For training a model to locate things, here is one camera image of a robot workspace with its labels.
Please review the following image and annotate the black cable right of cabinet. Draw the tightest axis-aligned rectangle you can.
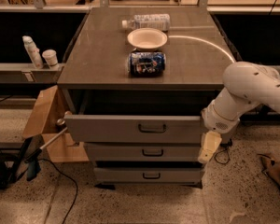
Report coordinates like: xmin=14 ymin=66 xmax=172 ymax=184
xmin=213 ymin=138 xmax=233 ymax=165

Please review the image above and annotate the clear plastic water bottle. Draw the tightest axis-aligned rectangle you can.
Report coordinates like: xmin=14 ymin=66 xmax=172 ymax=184
xmin=121 ymin=14 xmax=171 ymax=32

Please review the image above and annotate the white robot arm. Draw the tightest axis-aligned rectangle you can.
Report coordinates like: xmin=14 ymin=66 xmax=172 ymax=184
xmin=198 ymin=62 xmax=280 ymax=164

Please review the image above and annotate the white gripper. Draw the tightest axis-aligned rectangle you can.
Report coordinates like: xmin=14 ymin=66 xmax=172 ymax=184
xmin=198 ymin=101 xmax=240 ymax=164

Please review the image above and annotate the grey middle drawer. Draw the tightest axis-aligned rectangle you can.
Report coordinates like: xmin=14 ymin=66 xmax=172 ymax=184
xmin=84 ymin=143 xmax=200 ymax=161

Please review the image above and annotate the blue soda can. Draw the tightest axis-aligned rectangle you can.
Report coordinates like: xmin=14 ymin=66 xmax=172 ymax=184
xmin=128 ymin=52 xmax=166 ymax=77

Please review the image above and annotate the white bowl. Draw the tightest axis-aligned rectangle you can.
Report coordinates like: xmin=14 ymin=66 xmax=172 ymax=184
xmin=127 ymin=28 xmax=167 ymax=51

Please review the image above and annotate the black floor cable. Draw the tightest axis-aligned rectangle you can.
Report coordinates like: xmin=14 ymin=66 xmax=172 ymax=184
xmin=36 ymin=158 xmax=79 ymax=224

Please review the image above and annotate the cardboard box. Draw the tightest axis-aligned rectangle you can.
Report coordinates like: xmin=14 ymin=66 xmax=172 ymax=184
xmin=22 ymin=86 xmax=89 ymax=162

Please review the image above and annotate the metal rod with black handle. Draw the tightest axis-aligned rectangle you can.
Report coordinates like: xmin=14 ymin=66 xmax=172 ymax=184
xmin=24 ymin=127 xmax=68 ymax=181

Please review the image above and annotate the grey top drawer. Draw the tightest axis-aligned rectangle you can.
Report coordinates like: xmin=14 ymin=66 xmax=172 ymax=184
xmin=64 ymin=115 xmax=206 ymax=144

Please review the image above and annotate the grey side shelf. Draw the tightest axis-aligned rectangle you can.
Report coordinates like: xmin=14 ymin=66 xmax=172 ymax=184
xmin=0 ymin=63 xmax=63 ymax=84

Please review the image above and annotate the grey bottom drawer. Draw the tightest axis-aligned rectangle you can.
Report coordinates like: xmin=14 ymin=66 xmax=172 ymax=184
xmin=93 ymin=168 xmax=204 ymax=184

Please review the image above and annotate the white spray bottle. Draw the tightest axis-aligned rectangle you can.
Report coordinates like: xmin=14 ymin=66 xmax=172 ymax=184
xmin=22 ymin=35 xmax=44 ymax=69

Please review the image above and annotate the grey drawer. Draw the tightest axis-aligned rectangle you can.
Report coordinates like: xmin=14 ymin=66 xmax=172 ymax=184
xmin=84 ymin=143 xmax=200 ymax=161
xmin=64 ymin=115 xmax=206 ymax=144
xmin=93 ymin=168 xmax=204 ymax=184

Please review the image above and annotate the black equipment on left floor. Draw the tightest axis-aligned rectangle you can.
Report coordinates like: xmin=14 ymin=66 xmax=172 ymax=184
xmin=0 ymin=140 xmax=21 ymax=194

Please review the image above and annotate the white paper cup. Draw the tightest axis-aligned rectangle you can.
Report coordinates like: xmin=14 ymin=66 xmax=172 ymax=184
xmin=42 ymin=49 xmax=58 ymax=70

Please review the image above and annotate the grey drawer cabinet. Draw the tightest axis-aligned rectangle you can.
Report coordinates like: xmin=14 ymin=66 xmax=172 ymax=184
xmin=57 ymin=6 xmax=250 ymax=190

